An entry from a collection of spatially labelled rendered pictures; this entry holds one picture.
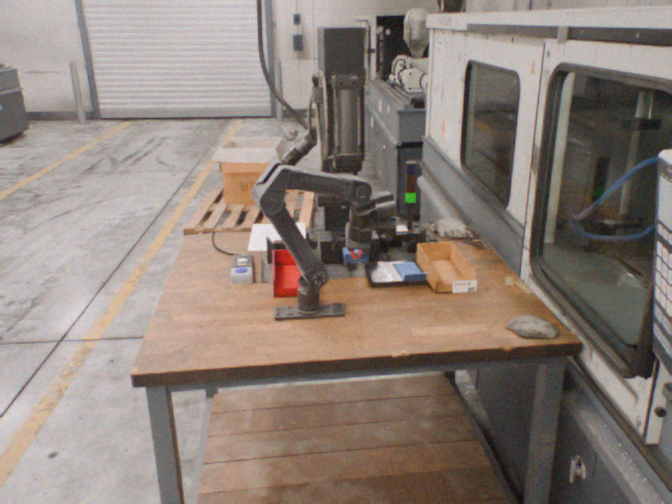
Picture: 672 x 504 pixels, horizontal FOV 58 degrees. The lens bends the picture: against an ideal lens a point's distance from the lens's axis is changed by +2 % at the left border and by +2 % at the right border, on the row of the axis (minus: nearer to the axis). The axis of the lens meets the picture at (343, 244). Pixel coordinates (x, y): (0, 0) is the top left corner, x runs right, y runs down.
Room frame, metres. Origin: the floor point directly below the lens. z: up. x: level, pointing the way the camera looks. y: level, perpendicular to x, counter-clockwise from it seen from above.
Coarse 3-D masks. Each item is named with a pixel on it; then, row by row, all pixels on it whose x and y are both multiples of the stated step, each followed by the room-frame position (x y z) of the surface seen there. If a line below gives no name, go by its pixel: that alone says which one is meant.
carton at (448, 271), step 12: (420, 252) 1.84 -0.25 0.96; (432, 252) 1.89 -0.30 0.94; (444, 252) 1.89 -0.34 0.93; (456, 252) 1.83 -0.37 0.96; (420, 264) 1.83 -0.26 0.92; (432, 264) 1.70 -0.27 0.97; (444, 264) 1.86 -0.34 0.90; (456, 264) 1.82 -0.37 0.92; (468, 264) 1.70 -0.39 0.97; (432, 276) 1.68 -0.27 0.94; (444, 276) 1.76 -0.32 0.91; (456, 276) 1.76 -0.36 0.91; (468, 276) 1.70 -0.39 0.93; (432, 288) 1.68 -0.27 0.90; (444, 288) 1.64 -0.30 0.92; (456, 288) 1.65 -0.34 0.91; (468, 288) 1.65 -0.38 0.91
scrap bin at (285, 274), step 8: (272, 256) 1.81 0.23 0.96; (280, 256) 1.87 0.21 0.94; (288, 256) 1.87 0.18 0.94; (272, 264) 1.75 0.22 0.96; (280, 264) 1.87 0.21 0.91; (288, 264) 1.87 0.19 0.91; (272, 272) 1.68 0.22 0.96; (280, 272) 1.81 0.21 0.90; (288, 272) 1.81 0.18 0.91; (296, 272) 1.81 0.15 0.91; (272, 280) 1.62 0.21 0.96; (280, 280) 1.74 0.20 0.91; (288, 280) 1.74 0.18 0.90; (296, 280) 1.74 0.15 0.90; (280, 288) 1.68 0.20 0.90; (288, 288) 1.63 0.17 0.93; (296, 288) 1.63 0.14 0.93; (280, 296) 1.62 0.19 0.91; (288, 296) 1.63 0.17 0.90; (296, 296) 1.63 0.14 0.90
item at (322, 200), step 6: (330, 168) 2.11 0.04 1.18; (342, 174) 1.93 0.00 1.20; (348, 174) 1.92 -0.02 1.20; (354, 174) 2.01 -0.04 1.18; (318, 198) 1.88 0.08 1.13; (324, 198) 1.88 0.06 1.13; (330, 198) 1.88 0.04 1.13; (336, 198) 1.88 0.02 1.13; (342, 198) 1.89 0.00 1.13; (318, 204) 1.88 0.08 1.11; (324, 204) 1.88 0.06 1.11; (330, 204) 1.88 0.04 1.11; (336, 204) 1.88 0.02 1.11; (342, 204) 1.89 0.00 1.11; (348, 204) 1.89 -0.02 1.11
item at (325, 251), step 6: (318, 240) 1.95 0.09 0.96; (318, 246) 1.96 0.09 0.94; (324, 246) 1.88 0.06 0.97; (330, 246) 1.88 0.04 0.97; (342, 246) 1.89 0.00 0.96; (372, 246) 1.90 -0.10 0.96; (318, 252) 1.97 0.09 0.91; (324, 252) 1.88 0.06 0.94; (330, 252) 1.88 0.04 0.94; (336, 252) 1.88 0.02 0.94; (372, 252) 1.90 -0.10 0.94; (324, 258) 1.88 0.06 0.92; (330, 258) 1.88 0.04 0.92; (336, 258) 1.88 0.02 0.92; (372, 258) 1.90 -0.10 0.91; (324, 264) 1.88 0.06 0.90; (330, 264) 1.88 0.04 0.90
